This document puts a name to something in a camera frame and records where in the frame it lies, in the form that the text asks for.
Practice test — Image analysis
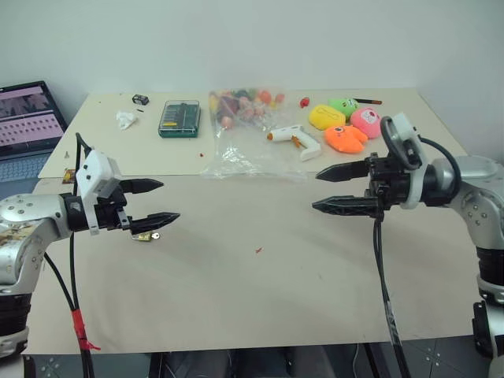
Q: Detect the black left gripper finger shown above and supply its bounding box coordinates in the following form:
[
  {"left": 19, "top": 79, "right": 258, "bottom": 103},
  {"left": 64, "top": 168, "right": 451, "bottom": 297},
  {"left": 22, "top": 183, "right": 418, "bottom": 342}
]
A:
[
  {"left": 130, "top": 212, "right": 182, "bottom": 235},
  {"left": 119, "top": 178, "right": 165, "bottom": 195}
]

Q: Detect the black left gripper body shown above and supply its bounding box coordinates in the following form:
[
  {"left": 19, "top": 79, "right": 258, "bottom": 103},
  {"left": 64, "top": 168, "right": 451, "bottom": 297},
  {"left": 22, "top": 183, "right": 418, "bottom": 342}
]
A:
[{"left": 95, "top": 183, "right": 134, "bottom": 232}]

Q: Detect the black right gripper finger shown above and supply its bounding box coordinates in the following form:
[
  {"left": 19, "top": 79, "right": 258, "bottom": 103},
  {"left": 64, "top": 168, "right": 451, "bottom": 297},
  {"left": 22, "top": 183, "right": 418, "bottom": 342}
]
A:
[
  {"left": 315, "top": 160, "right": 372, "bottom": 183},
  {"left": 311, "top": 195, "right": 381, "bottom": 217}
]

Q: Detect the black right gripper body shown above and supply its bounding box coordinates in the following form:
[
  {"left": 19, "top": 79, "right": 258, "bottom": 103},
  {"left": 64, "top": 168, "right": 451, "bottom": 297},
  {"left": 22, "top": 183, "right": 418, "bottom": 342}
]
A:
[{"left": 364, "top": 151, "right": 413, "bottom": 217}]

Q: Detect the orange plush toy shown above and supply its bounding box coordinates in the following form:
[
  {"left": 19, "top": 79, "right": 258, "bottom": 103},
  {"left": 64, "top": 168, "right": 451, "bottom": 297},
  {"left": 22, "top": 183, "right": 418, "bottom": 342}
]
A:
[{"left": 323, "top": 124, "right": 368, "bottom": 155}]

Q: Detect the pink plush toy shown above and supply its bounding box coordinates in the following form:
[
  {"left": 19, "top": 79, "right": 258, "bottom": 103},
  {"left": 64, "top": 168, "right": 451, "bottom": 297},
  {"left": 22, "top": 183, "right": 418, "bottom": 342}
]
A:
[{"left": 350, "top": 106, "right": 383, "bottom": 140}]

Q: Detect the yellow plush toy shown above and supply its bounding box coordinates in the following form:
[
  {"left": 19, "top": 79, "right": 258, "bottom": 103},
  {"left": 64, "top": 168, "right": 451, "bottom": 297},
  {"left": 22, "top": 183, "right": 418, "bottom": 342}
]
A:
[{"left": 308, "top": 103, "right": 348, "bottom": 132}]

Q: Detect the green plush toy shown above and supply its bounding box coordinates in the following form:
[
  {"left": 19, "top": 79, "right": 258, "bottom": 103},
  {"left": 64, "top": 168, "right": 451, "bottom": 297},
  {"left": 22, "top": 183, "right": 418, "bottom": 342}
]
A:
[{"left": 328, "top": 97, "right": 361, "bottom": 120}]

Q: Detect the crumpled white tissue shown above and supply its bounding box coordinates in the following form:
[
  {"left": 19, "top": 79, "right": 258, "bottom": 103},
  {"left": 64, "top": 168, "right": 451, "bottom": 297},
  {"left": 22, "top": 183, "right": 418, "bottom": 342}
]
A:
[{"left": 115, "top": 110, "right": 141, "bottom": 131}]

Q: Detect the white glue gun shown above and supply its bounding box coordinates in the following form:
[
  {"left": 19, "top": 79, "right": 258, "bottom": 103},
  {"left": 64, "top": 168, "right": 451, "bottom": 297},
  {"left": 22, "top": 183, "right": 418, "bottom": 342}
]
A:
[{"left": 266, "top": 124, "right": 322, "bottom": 163}]

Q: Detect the green screwdriver set case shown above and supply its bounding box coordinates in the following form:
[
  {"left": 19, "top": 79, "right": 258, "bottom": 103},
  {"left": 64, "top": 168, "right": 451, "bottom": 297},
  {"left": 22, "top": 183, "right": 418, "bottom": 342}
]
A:
[{"left": 157, "top": 99, "right": 202, "bottom": 139}]

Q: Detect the clear bag of toy fruits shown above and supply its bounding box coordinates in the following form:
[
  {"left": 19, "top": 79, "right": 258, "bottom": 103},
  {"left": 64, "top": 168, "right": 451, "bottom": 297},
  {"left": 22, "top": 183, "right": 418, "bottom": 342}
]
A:
[{"left": 199, "top": 87, "right": 309, "bottom": 183}]

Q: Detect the open laptop computer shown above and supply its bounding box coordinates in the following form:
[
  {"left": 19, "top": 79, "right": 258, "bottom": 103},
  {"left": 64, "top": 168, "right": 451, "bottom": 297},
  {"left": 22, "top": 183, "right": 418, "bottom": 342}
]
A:
[{"left": 0, "top": 80, "right": 69, "bottom": 184}]

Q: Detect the black table leg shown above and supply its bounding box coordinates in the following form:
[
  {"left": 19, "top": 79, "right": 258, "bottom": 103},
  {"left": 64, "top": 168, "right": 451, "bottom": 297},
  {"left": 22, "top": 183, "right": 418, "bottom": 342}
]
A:
[
  {"left": 146, "top": 351, "right": 165, "bottom": 378},
  {"left": 363, "top": 343, "right": 381, "bottom": 378}
]

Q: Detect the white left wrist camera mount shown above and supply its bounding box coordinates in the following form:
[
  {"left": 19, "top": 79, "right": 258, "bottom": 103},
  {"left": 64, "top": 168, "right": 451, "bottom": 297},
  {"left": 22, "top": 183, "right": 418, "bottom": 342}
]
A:
[{"left": 75, "top": 149, "right": 124, "bottom": 236}]

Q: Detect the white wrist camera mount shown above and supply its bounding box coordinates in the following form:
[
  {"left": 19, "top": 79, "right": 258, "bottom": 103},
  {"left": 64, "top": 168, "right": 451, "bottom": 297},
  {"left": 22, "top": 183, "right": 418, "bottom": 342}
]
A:
[
  {"left": 384, "top": 113, "right": 430, "bottom": 210},
  {"left": 75, "top": 149, "right": 124, "bottom": 236}
]

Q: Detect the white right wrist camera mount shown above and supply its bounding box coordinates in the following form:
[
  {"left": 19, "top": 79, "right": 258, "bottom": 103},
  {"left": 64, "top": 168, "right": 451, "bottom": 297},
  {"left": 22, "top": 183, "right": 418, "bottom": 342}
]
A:
[{"left": 384, "top": 113, "right": 430, "bottom": 210}]

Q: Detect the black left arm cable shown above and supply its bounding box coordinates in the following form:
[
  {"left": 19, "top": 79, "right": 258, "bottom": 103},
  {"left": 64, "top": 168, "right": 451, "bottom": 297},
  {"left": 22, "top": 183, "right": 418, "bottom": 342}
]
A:
[{"left": 43, "top": 132, "right": 99, "bottom": 378}]

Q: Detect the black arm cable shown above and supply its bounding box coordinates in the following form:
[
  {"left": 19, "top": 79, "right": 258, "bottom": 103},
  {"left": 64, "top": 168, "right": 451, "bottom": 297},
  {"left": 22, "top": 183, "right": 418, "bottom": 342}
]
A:
[
  {"left": 43, "top": 132, "right": 99, "bottom": 378},
  {"left": 371, "top": 116, "right": 462, "bottom": 378}
]

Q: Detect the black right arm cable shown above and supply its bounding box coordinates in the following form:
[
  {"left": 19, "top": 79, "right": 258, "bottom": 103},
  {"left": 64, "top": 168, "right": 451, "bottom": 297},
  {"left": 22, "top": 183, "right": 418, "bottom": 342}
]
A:
[{"left": 371, "top": 116, "right": 462, "bottom": 378}]

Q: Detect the red tape on cable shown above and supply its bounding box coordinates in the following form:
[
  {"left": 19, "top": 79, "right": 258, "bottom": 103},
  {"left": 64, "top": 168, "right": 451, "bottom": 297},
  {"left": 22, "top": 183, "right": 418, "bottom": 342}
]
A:
[{"left": 70, "top": 308, "right": 102, "bottom": 352}]

